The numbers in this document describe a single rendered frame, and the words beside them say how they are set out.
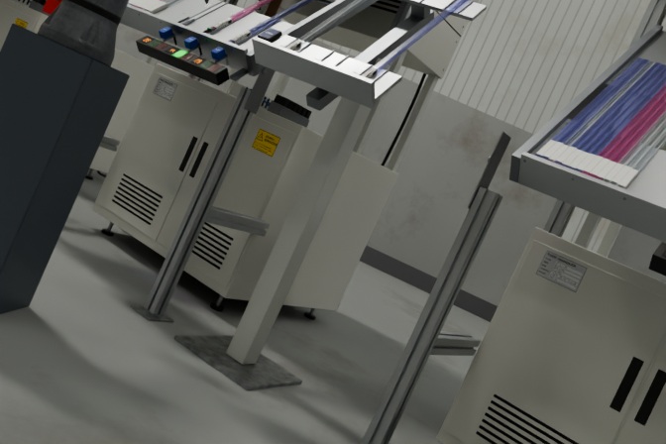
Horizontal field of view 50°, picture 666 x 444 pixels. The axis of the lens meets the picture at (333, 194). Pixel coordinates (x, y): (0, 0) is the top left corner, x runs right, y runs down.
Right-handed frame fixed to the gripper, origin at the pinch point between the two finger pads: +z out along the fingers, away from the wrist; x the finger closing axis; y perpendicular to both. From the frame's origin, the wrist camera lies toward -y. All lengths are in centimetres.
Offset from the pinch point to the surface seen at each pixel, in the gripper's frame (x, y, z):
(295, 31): 13.9, 0.9, 11.4
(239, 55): -1.1, 9.9, 11.1
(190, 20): -15.7, -12.8, 10.7
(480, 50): 121, -256, 188
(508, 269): 119, -150, 299
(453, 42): 66, -52, 54
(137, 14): -32.2, -20.7, 10.3
